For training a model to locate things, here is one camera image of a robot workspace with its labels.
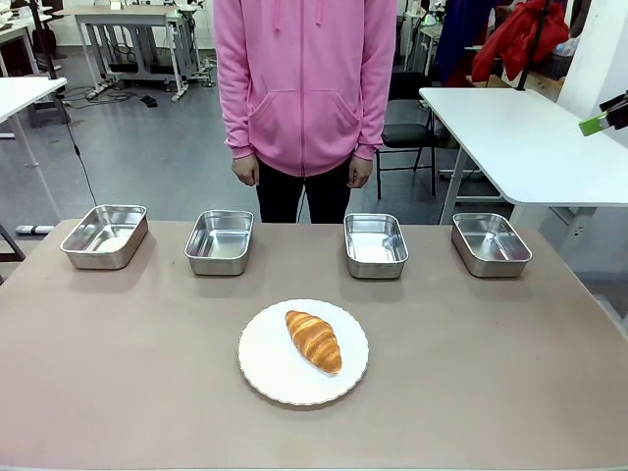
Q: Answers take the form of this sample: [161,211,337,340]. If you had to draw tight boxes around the person's left hand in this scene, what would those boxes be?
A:
[346,155,372,190]

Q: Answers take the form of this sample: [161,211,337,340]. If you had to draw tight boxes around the black pole on white table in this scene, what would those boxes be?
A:
[516,0,551,93]

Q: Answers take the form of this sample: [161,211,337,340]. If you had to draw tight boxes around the black clamp pole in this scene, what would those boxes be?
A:
[27,0,62,82]

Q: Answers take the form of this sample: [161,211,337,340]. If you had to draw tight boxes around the thin black cable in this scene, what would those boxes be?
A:
[54,91,100,208]

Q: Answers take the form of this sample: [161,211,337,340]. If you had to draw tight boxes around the person's right hand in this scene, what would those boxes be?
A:
[231,155,261,188]

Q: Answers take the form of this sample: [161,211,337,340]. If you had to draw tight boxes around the dark blue hanging cloth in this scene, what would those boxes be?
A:
[433,0,497,88]

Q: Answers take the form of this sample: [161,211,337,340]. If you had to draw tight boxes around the white scalloped plate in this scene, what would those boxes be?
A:
[237,298,370,407]

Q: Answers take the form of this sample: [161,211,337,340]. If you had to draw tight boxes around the steel container with white reflection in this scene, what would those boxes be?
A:
[59,204,149,271]

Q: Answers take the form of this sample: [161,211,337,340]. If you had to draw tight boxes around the rectangular steel container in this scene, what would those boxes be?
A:
[183,209,255,277]
[450,212,534,279]
[343,212,410,281]

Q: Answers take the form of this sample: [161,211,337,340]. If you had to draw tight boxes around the red jacket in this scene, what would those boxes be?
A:
[471,0,571,84]

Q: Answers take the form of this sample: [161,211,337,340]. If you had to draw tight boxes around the person's right forearm pink sleeve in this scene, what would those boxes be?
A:
[214,43,260,162]

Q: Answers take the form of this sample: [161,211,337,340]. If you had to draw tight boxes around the large white side table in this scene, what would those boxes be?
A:
[418,86,628,217]

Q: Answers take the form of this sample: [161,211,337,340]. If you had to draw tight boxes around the golden brown croissant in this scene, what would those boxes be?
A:
[285,309,343,377]

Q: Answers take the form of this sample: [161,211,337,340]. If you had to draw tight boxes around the black folding chair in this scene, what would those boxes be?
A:
[375,72,441,201]

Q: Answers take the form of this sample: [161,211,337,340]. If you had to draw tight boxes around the small white side table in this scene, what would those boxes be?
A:
[0,76,69,223]

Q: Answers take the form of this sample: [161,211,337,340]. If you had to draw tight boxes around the black trousers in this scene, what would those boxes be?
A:
[255,155,353,225]

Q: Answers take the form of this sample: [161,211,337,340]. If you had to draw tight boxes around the person's left forearm pink sleeve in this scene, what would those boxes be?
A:
[351,43,397,163]

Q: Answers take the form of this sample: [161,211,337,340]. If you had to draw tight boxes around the grey metal desk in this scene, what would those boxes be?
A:
[73,3,198,103]

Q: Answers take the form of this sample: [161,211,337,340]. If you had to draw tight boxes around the pink hoodie torso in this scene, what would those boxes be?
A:
[213,0,397,179]

